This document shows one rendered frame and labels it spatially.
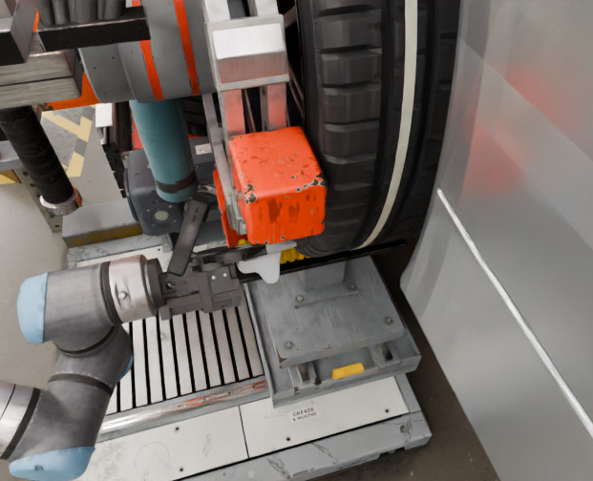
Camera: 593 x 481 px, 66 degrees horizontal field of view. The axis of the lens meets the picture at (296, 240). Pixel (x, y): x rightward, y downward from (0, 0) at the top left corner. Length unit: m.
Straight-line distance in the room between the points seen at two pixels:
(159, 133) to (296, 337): 0.53
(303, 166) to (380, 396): 0.84
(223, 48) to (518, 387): 0.34
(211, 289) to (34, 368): 0.88
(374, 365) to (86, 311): 0.70
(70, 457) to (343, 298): 0.67
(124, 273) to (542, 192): 0.51
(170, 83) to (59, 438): 0.48
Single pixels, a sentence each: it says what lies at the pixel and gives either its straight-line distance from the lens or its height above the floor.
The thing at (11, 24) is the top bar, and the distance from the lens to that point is 0.49.
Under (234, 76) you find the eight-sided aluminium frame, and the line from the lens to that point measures 0.43.
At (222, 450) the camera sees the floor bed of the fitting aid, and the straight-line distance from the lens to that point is 1.13.
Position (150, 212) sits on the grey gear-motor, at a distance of 1.19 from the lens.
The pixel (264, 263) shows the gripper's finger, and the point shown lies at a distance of 0.65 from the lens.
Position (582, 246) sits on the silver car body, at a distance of 0.27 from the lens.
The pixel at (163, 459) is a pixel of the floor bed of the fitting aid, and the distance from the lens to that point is 1.15.
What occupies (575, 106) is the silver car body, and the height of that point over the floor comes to 1.03.
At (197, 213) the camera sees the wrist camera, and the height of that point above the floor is 0.70.
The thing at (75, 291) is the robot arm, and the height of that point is 0.67.
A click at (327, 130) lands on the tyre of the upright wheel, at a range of 0.42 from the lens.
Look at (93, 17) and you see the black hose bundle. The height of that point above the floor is 0.98.
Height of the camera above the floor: 1.15
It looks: 50 degrees down
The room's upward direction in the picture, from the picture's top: straight up
